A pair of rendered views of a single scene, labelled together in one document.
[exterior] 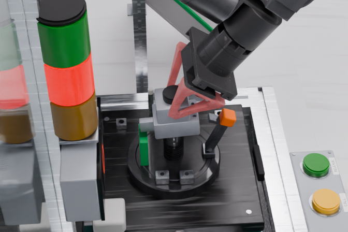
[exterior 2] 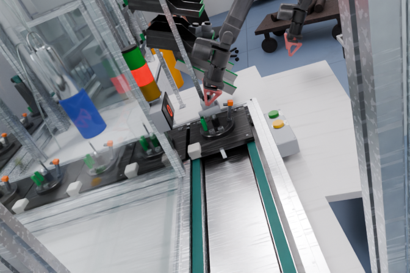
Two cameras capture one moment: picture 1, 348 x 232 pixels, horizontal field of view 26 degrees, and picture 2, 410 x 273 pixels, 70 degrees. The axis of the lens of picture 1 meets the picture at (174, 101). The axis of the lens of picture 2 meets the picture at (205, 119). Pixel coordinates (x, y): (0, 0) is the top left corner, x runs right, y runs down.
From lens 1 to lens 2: 39 cm
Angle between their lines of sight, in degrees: 19
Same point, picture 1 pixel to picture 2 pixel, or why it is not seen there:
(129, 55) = not seen: hidden behind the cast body
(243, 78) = not seen: hidden behind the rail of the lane
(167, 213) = (216, 143)
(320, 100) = (281, 102)
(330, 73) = (284, 93)
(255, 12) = (218, 51)
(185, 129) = (214, 109)
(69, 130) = (148, 96)
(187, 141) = (221, 119)
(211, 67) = (211, 78)
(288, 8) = (227, 44)
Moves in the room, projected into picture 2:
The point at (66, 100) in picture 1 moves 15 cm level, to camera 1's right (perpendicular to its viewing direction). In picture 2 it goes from (142, 83) to (193, 66)
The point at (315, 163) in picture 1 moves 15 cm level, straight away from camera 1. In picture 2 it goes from (272, 113) to (276, 92)
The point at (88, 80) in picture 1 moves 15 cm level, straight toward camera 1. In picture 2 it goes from (147, 74) to (144, 95)
